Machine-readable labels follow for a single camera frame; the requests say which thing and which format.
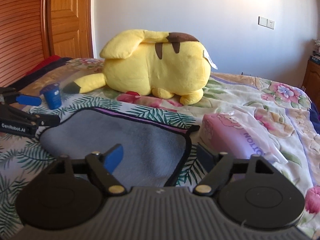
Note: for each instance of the yellow Pikachu plush toy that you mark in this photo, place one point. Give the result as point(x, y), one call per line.
point(160, 63)

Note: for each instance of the red cloth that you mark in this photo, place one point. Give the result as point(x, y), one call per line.
point(43, 63)

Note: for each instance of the stack of folded linens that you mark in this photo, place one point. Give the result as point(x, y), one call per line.
point(315, 57)

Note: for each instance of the purple and grey towel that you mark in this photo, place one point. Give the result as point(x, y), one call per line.
point(154, 152)

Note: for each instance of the pink tissue pack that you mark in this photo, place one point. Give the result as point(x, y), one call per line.
point(239, 133)

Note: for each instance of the dark blue blanket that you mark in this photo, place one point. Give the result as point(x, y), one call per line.
point(28, 79)

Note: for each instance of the wooden slatted wardrobe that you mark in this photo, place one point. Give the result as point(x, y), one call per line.
point(24, 41)

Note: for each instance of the floral bed quilt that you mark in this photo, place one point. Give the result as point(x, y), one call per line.
point(284, 111)

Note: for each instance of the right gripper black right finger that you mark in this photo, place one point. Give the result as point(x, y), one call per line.
point(218, 167)

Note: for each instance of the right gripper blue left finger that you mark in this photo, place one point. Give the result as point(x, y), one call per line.
point(100, 168)

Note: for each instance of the wooden low cabinet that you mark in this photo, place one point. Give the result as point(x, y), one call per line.
point(310, 83)

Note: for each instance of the white wall socket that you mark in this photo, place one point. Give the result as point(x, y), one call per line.
point(266, 22)

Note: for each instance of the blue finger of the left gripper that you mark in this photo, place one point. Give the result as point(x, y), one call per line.
point(11, 95)

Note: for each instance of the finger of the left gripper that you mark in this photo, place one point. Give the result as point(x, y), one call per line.
point(42, 119)

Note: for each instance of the leaf pattern cloth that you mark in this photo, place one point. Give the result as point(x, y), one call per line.
point(153, 153)

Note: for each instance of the wooden door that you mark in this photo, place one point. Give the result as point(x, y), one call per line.
point(70, 28)

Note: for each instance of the blue cylindrical cup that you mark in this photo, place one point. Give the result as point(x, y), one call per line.
point(52, 95)

